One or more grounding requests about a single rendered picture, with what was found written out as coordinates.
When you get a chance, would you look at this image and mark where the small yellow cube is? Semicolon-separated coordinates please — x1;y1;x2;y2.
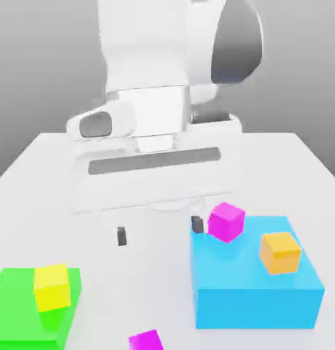
33;262;72;313

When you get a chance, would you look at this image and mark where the large blue box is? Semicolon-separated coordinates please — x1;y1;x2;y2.
189;215;326;330

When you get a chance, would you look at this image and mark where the small orange cube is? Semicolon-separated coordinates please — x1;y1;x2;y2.
259;232;303;275

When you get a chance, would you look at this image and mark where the large green box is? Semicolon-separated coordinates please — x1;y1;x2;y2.
0;267;82;350

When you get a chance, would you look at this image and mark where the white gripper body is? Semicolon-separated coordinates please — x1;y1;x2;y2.
70;116;243;216

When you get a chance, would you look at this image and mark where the small magenta cube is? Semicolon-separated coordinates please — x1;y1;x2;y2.
128;329;165;350
207;202;246;244

